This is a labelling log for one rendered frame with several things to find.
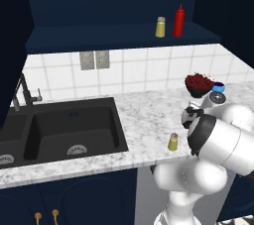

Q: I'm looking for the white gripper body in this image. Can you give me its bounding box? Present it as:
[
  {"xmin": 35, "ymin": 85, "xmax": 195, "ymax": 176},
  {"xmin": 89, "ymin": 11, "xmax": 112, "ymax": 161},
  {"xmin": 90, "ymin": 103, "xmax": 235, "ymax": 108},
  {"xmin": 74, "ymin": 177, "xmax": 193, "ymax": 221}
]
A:
[{"xmin": 181, "ymin": 100, "xmax": 206, "ymax": 130}]

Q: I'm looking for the yellow shaker with grey lid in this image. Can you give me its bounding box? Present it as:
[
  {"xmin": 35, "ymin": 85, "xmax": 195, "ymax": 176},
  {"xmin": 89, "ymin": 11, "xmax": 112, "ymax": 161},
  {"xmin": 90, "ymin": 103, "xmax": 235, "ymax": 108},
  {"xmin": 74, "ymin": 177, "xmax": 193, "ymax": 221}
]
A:
[
  {"xmin": 155, "ymin": 16, "xmax": 168, "ymax": 39},
  {"xmin": 167, "ymin": 132, "xmax": 180, "ymax": 153}
]

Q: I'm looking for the red condiment bottle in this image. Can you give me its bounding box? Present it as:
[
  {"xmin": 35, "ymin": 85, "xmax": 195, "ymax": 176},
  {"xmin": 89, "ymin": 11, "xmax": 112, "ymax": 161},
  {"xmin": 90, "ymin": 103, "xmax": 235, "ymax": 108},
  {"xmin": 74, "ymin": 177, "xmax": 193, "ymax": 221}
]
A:
[{"xmin": 172, "ymin": 3, "xmax": 187, "ymax": 39}]

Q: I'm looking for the black bowl of red fruit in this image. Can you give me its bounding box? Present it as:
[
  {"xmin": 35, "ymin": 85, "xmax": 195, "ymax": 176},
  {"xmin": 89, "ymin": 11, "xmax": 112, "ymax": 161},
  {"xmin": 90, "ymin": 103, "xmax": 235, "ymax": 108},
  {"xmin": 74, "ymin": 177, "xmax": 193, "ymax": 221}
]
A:
[{"xmin": 184, "ymin": 72, "xmax": 215, "ymax": 99}]

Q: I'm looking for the small blue bowl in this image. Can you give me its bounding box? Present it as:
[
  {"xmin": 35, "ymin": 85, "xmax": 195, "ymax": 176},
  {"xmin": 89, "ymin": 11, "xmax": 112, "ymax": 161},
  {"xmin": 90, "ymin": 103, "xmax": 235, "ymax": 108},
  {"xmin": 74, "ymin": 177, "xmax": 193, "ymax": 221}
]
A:
[{"xmin": 211, "ymin": 81, "xmax": 226, "ymax": 94}]

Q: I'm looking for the dark blue base cupboard door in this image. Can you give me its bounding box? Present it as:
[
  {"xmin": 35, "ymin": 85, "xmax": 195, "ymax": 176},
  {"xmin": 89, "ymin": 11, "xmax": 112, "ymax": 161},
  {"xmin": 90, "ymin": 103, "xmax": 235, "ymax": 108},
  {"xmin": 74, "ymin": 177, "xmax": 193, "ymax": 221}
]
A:
[
  {"xmin": 45, "ymin": 168, "xmax": 139, "ymax": 225},
  {"xmin": 215, "ymin": 172, "xmax": 254, "ymax": 224},
  {"xmin": 0, "ymin": 185, "xmax": 48, "ymax": 225}
]

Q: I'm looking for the black double sink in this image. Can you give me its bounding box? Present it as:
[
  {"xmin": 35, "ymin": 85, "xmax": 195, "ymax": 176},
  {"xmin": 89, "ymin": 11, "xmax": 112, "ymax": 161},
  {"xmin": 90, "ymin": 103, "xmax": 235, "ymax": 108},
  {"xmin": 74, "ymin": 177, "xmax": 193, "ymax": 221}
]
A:
[{"xmin": 0, "ymin": 96, "xmax": 130, "ymax": 170}]

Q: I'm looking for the black tap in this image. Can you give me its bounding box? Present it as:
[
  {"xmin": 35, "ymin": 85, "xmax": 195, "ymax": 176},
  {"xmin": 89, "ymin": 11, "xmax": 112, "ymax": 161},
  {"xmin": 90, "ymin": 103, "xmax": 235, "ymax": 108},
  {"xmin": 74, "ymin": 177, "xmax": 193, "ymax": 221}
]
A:
[{"xmin": 12, "ymin": 72, "xmax": 44, "ymax": 113}]

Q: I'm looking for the grey wall socket plate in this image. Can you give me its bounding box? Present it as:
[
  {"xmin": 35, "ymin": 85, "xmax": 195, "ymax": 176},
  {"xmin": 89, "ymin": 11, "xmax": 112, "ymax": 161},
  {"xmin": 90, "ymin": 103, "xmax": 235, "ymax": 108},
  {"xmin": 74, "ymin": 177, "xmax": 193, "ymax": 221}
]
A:
[
  {"xmin": 78, "ymin": 51, "xmax": 96, "ymax": 71},
  {"xmin": 94, "ymin": 50, "xmax": 111, "ymax": 70}
]

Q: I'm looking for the dark blue wall cabinet door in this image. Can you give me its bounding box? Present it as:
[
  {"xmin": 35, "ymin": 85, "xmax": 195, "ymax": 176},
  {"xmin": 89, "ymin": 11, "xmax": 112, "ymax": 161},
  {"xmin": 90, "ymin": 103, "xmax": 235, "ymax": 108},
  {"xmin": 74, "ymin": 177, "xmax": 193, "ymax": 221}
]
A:
[
  {"xmin": 0, "ymin": 0, "xmax": 36, "ymax": 132},
  {"xmin": 192, "ymin": 0, "xmax": 254, "ymax": 70}
]

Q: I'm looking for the dark blue open wall cabinet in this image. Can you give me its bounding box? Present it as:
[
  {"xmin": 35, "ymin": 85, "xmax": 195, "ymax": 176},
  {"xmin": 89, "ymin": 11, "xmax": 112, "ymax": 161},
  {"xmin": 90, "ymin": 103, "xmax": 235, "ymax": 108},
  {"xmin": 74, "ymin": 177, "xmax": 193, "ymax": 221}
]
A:
[{"xmin": 6, "ymin": 0, "xmax": 238, "ymax": 56}]

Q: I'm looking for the brass cupboard handle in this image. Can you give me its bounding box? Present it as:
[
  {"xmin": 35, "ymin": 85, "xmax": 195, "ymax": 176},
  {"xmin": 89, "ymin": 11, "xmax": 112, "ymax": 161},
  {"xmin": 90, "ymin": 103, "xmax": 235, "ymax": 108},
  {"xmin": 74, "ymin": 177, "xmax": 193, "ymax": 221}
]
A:
[
  {"xmin": 51, "ymin": 208, "xmax": 61, "ymax": 225},
  {"xmin": 34, "ymin": 211, "xmax": 44, "ymax": 225}
]

